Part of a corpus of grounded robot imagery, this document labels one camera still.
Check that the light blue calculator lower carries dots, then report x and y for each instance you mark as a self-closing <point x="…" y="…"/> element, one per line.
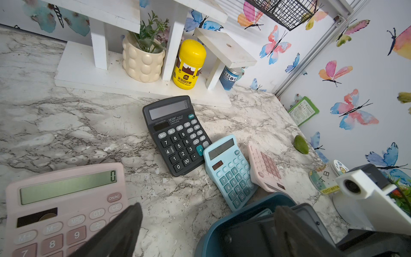
<point x="228" y="168"/>

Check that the green framed card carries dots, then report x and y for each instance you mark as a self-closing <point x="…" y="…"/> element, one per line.
<point x="303" y="111"/>

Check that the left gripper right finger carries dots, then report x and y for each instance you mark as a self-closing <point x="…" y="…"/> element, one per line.
<point x="297" y="239"/>

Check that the black calculator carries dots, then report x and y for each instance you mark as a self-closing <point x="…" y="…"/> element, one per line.
<point x="177" y="133"/>
<point x="253" y="238"/>

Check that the round sticker roll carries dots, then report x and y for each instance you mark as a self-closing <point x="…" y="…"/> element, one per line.
<point x="324" y="177"/>

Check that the cream bubble plant pot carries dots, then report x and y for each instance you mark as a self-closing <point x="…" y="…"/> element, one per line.
<point x="143" y="52"/>

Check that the blue can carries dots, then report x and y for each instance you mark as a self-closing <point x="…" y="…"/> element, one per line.
<point x="230" y="76"/>

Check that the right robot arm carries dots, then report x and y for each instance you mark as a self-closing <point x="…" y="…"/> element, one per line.
<point x="366" y="242"/>

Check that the yellow plastic jar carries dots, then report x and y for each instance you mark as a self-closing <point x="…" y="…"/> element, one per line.
<point x="189" y="63"/>

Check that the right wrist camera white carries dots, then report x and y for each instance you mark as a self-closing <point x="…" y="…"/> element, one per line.
<point x="369" y="192"/>

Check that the flower bouquet pot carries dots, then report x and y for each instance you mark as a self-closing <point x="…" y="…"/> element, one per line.
<point x="402" y="196"/>

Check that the black wire wall basket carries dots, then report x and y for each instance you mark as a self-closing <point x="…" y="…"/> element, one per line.
<point x="287" y="13"/>

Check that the white wooden riser shelf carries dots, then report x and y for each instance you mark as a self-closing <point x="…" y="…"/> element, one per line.
<point x="95" y="68"/>

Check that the pink calculator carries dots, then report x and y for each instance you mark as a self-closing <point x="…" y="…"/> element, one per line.
<point x="54" y="214"/>
<point x="264" y="171"/>

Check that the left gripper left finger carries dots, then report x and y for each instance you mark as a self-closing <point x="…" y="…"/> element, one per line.
<point x="118" y="238"/>

